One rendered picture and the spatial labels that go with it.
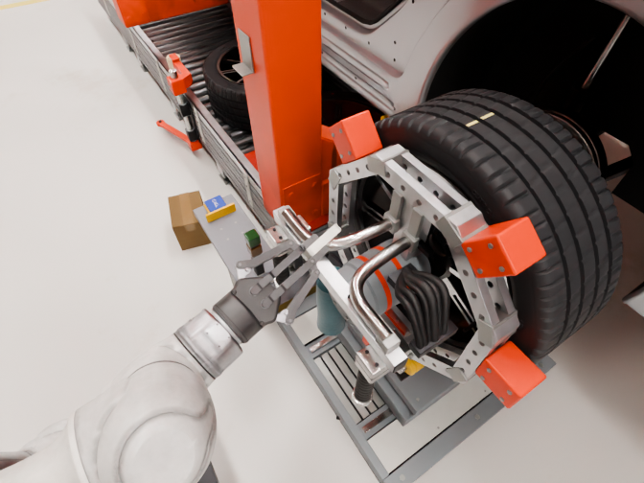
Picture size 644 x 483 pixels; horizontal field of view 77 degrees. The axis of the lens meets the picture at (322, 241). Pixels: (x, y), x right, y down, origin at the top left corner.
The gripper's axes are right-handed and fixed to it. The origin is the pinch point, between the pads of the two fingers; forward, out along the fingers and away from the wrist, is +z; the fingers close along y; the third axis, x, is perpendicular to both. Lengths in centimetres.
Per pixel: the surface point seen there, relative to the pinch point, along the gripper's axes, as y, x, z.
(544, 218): -22.3, -9.0, 29.8
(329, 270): -5.4, 12.2, 1.5
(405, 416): -66, 76, 8
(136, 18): 172, 167, 67
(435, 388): -65, 69, 20
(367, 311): -14.3, 3.2, -1.2
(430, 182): -5.4, 0.0, 23.9
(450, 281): -27.5, 20.5, 25.0
